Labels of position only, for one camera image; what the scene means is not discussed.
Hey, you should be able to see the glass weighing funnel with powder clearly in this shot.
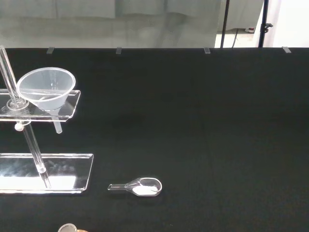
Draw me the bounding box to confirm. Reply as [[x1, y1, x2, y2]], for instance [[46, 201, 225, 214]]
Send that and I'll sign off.
[[107, 177, 163, 197]]

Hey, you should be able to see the clear acrylic funnel stand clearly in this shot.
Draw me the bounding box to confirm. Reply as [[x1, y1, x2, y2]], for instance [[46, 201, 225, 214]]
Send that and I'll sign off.
[[0, 44, 94, 195]]

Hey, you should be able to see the black bench cloth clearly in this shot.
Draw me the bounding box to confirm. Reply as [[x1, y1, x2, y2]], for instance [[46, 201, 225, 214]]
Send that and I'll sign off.
[[0, 47, 309, 232]]

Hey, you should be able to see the black tripod pole with clamp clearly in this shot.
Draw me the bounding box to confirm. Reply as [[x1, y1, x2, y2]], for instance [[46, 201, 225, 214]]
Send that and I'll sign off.
[[258, 0, 274, 48]]

